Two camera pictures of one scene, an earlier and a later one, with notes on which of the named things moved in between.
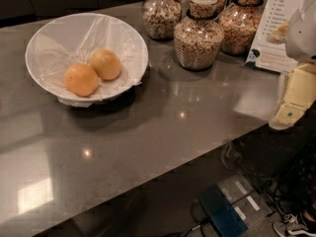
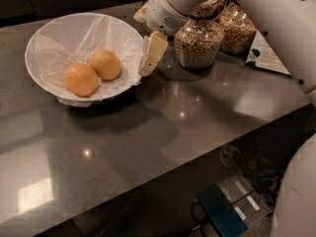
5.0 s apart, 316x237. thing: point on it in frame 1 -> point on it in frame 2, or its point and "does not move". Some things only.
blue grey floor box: [233, 205] does not move
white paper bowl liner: [68, 39] does not move
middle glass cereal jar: [198, 37] does not move
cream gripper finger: [278, 36] -> [141, 14]
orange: [106, 63] does not move
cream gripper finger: [299, 95] -> [154, 46]
